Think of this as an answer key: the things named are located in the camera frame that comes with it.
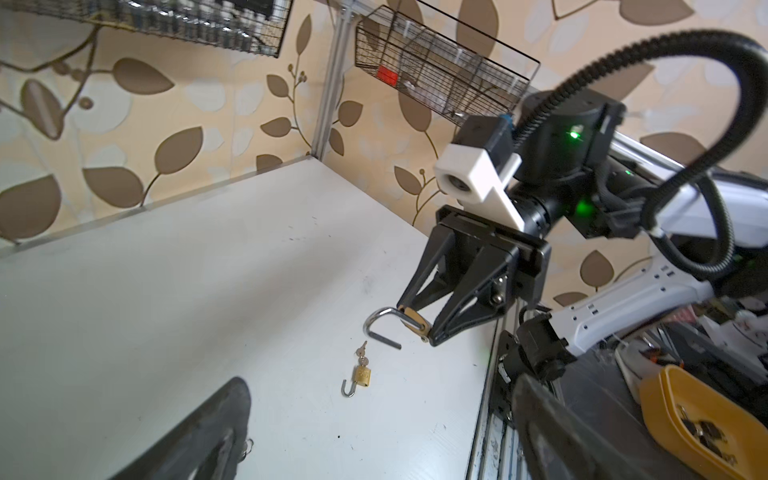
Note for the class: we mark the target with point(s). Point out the small brass padlock with keys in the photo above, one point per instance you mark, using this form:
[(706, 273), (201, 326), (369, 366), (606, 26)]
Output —
[(361, 374)]

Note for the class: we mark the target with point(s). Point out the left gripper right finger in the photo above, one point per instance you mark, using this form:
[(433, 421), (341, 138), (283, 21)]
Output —
[(557, 444)]

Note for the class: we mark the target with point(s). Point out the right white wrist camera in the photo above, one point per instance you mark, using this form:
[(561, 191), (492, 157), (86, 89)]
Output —
[(477, 167)]

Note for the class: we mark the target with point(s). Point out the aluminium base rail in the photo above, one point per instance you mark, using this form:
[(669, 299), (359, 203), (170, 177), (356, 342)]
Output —
[(495, 451)]

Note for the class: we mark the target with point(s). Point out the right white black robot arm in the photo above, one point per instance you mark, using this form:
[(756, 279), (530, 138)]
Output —
[(514, 180)]

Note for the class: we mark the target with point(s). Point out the large brass padlock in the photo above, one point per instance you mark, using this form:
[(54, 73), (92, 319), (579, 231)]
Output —
[(399, 321)]

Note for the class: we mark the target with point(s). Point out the red item in basket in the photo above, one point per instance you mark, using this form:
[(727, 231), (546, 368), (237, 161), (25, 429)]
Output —
[(387, 76)]

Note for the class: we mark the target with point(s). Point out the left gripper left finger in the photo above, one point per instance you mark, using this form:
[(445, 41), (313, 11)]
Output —
[(208, 444)]

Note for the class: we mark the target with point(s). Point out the yellow plastic tray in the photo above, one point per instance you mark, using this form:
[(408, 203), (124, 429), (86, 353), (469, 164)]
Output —
[(701, 427)]

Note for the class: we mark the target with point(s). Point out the side black wire basket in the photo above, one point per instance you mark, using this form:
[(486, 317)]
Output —
[(449, 64)]

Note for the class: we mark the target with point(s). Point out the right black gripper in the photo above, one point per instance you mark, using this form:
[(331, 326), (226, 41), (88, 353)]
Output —
[(487, 264)]

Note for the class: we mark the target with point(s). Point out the back black wire basket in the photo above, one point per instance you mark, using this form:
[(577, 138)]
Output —
[(254, 27)]

